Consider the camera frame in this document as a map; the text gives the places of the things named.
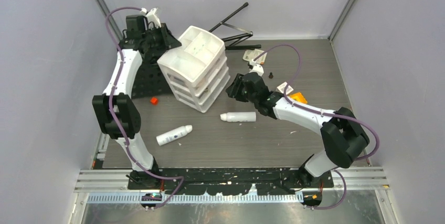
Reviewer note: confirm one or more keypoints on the white plastic drawer organizer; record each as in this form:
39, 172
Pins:
197, 71

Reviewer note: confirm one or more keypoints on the black music stand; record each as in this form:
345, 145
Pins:
149, 80

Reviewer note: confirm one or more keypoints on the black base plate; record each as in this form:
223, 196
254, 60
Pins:
227, 181

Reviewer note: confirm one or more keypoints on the white sachet packet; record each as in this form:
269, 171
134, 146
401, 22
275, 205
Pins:
259, 56

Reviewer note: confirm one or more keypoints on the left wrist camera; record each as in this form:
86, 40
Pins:
152, 16

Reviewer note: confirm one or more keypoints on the small white bottle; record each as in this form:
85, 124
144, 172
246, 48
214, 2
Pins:
238, 117

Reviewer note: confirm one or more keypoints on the large white spray bottle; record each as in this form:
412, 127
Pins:
174, 134

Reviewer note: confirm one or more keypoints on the yellow red toy block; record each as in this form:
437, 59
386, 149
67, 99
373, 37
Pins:
298, 97

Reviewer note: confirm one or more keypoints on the red cube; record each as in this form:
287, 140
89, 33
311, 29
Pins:
154, 100

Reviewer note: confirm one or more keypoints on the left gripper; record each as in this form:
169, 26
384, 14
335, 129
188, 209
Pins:
168, 41

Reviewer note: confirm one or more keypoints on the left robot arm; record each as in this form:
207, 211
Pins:
116, 113

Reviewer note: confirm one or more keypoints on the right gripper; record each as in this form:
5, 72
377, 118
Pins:
234, 90

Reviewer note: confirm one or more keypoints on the white barcode packet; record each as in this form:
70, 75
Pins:
284, 88

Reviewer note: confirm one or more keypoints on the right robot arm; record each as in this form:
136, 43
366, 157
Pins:
342, 135

